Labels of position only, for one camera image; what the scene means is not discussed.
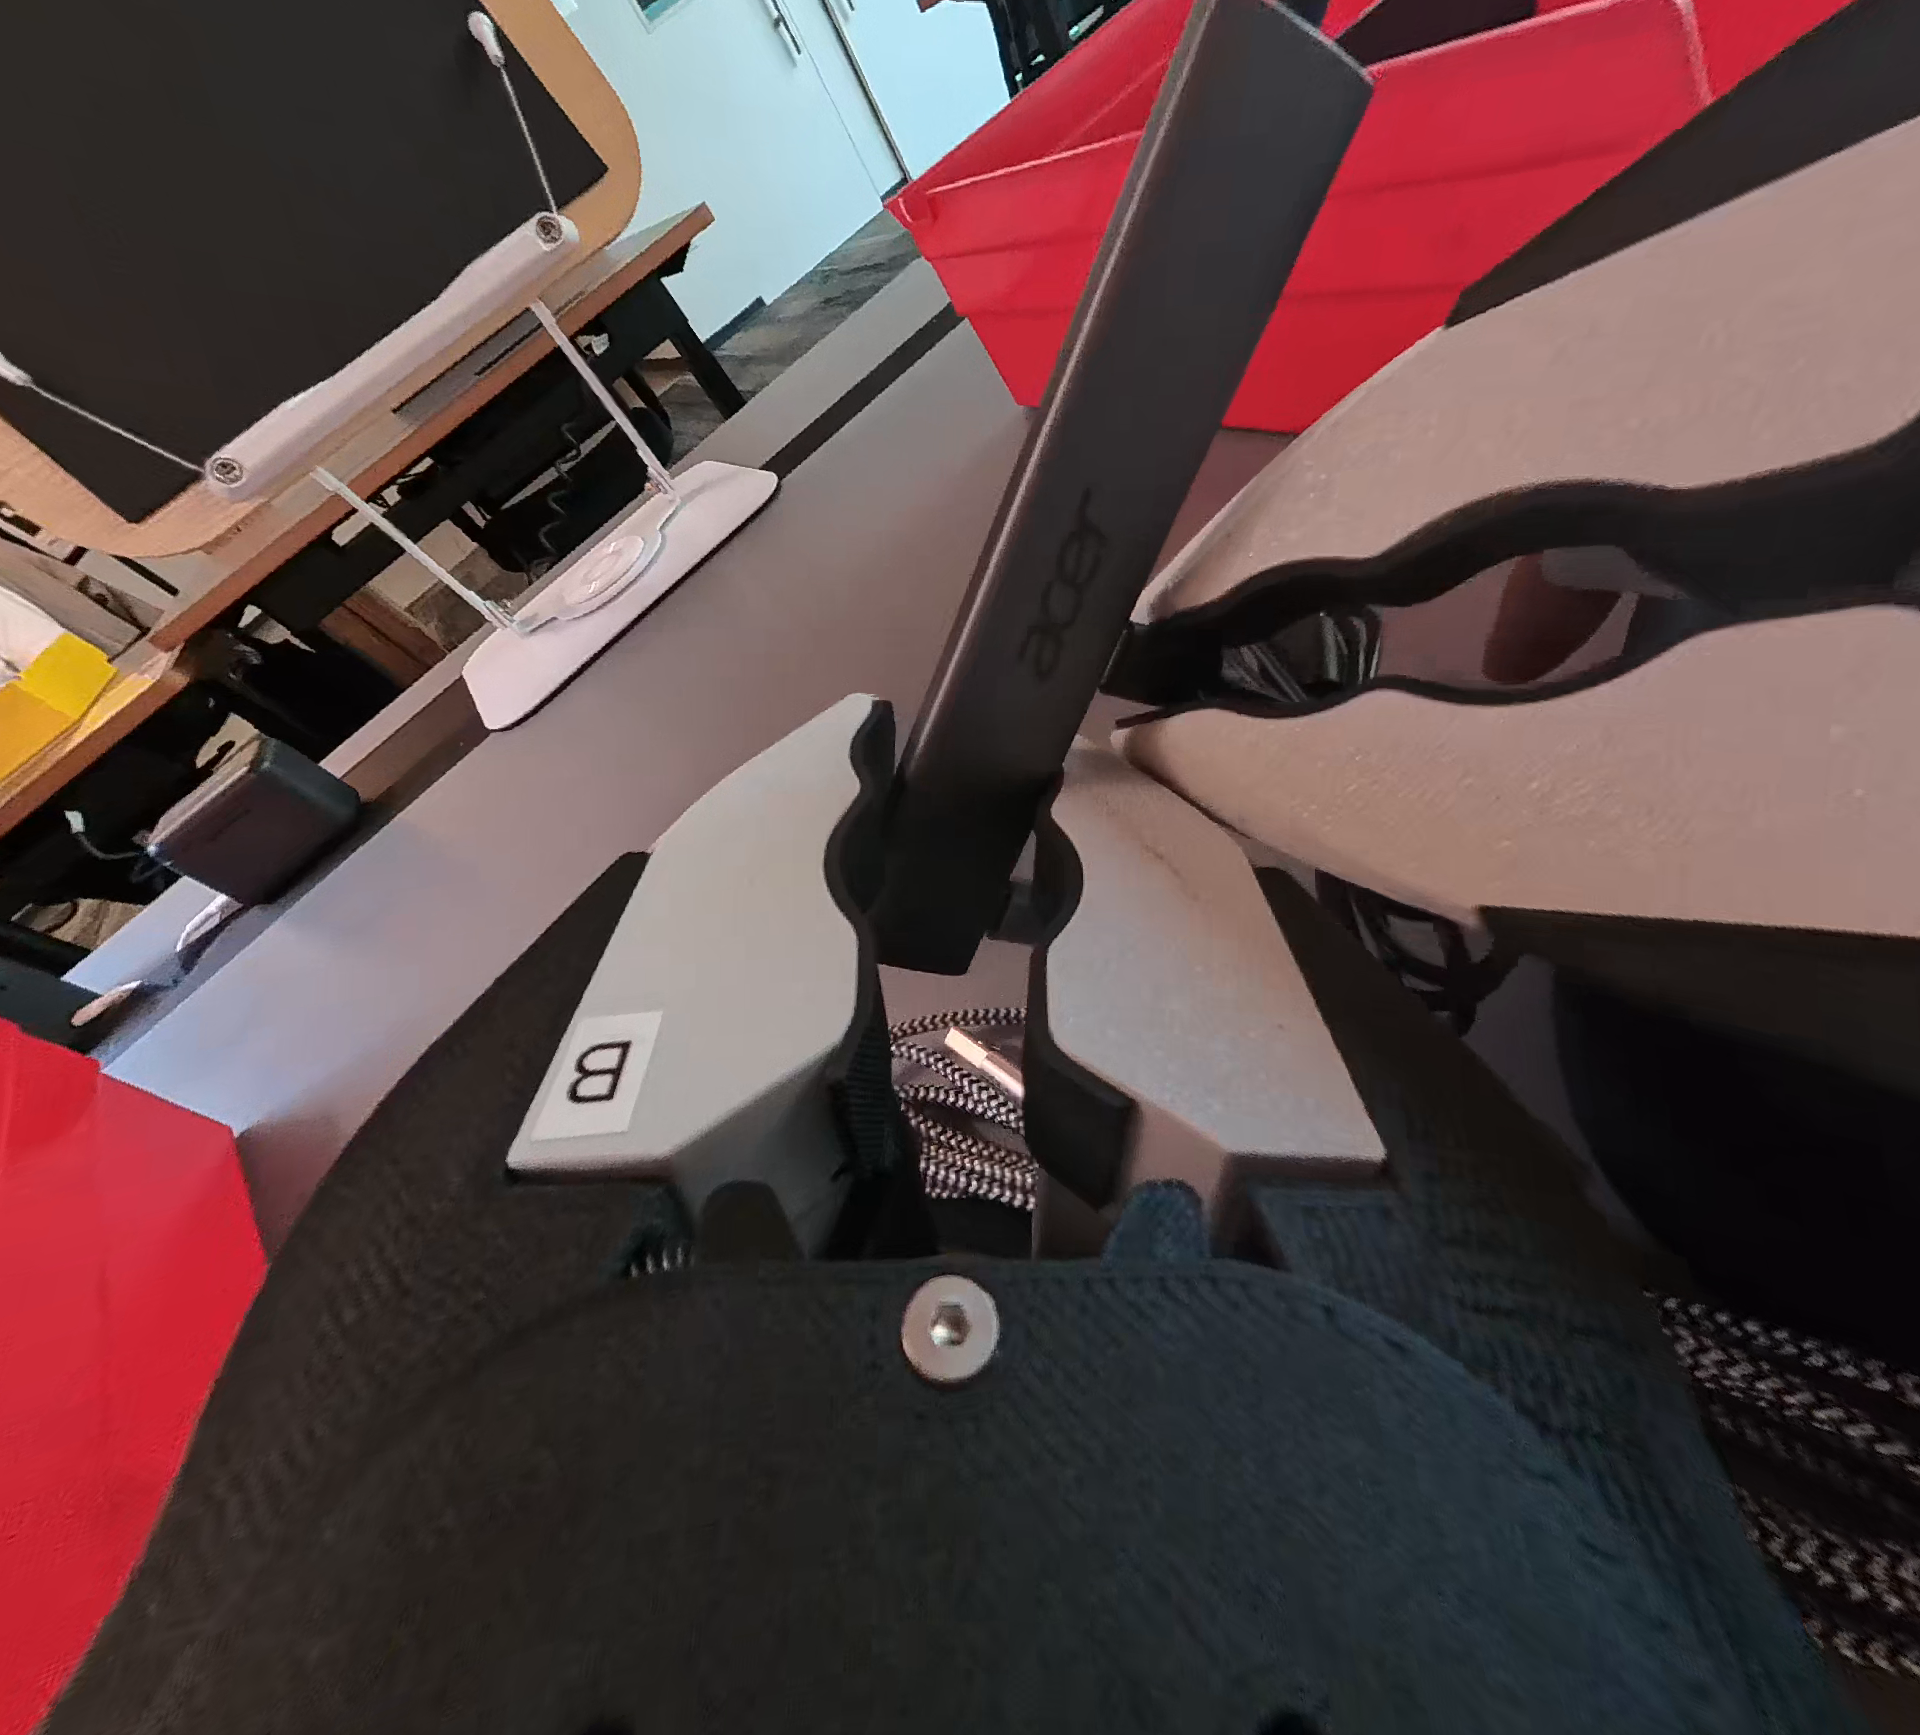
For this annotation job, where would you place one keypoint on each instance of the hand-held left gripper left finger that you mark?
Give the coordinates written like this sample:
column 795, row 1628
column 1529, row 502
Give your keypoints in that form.
column 722, row 983

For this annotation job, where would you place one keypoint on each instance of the grey pole clamp block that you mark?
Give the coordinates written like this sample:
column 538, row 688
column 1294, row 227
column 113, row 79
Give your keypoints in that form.
column 256, row 811

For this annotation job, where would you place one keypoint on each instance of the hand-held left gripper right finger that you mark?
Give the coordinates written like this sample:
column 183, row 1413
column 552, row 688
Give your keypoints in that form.
column 1196, row 998

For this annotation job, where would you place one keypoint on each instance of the red plastic bin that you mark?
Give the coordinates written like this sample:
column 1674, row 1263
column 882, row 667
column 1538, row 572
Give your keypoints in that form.
column 1429, row 242
column 93, row 1312

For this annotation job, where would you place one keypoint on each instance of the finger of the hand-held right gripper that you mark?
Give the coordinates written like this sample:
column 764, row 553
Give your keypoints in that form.
column 1572, row 389
column 1646, row 791

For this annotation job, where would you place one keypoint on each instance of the white double door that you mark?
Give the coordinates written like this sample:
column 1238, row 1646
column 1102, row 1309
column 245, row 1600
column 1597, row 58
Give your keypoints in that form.
column 806, row 118

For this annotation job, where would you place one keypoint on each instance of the grey usb hub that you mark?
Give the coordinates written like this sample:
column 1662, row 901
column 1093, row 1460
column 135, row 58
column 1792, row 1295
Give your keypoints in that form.
column 1124, row 414

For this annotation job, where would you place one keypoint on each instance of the yellow plastic bin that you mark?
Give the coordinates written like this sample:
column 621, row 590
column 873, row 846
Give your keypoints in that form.
column 46, row 717

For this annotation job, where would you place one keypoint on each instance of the wooden board with black sheet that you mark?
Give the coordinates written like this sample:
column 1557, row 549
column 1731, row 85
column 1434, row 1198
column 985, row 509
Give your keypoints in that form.
column 223, row 118

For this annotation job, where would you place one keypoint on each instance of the white board stand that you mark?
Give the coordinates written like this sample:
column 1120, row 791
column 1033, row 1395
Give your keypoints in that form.
column 630, row 584

